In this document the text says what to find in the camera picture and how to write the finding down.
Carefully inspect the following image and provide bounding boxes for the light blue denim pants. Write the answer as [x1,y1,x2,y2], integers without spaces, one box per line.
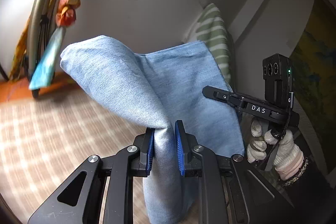
[60,36,244,223]

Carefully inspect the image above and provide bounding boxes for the dark sleeved right forearm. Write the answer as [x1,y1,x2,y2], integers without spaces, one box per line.
[282,157,335,223]

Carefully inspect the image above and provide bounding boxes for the white gloved right hand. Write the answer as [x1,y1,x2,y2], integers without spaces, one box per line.
[247,118,305,181]

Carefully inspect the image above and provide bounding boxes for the beige plaid bed blanket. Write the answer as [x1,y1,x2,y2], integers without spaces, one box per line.
[1,90,145,223]

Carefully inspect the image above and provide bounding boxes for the green white patterned pillow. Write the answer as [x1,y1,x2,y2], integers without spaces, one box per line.
[182,3,235,89]

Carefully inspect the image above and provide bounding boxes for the folded silver black tripod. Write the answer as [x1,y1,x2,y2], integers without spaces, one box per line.
[27,0,66,98]

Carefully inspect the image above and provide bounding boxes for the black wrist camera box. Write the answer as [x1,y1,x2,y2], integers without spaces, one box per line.
[262,53,293,109]

